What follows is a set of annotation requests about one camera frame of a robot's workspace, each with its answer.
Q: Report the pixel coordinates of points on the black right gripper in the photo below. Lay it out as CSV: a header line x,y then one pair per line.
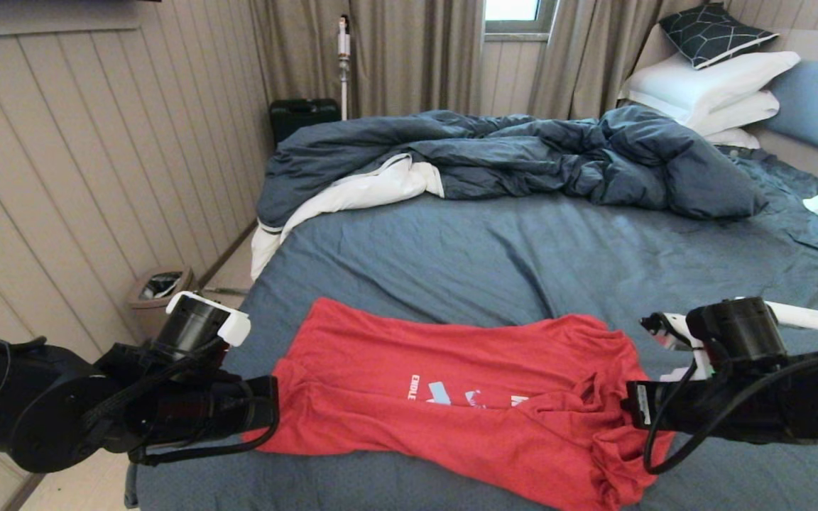
x,y
707,411

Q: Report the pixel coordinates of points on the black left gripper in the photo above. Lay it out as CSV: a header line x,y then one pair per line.
x,y
203,411

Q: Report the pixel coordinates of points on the red printed t-shirt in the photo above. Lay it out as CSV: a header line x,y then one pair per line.
x,y
451,369

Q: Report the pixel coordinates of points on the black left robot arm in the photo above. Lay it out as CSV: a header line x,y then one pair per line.
x,y
25,397

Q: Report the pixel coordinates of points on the thin grey metal rod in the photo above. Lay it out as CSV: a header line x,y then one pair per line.
x,y
228,290

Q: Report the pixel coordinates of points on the brown square trash bin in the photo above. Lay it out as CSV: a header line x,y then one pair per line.
x,y
157,287

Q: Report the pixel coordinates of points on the white remote control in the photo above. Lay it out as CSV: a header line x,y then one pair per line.
x,y
806,319

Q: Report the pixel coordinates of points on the blue-grey bed sheet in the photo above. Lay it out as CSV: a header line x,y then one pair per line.
x,y
487,255

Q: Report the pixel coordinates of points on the flat white pillow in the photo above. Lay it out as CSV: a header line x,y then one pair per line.
x,y
734,138

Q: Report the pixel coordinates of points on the medium white pillow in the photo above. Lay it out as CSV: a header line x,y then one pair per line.
x,y
739,110

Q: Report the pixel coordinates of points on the black hard-shell suitcase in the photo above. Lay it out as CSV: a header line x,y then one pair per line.
x,y
302,117

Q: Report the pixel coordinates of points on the dark blue crumpled duvet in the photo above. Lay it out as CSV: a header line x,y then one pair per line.
x,y
522,152

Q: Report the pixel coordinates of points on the large white pillow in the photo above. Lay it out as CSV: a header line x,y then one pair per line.
x,y
707,81

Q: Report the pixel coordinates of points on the dark geometric patterned cushion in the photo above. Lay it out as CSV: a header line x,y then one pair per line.
x,y
711,35

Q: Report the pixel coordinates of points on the narrow beige curtain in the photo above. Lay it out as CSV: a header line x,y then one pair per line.
x,y
579,57

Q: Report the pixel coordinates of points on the white stick vacuum cleaner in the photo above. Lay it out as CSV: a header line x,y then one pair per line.
x,y
344,42

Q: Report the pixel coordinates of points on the wide beige curtain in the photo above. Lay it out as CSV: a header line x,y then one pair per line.
x,y
409,57

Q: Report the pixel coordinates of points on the grey framed window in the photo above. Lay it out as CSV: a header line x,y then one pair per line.
x,y
512,8

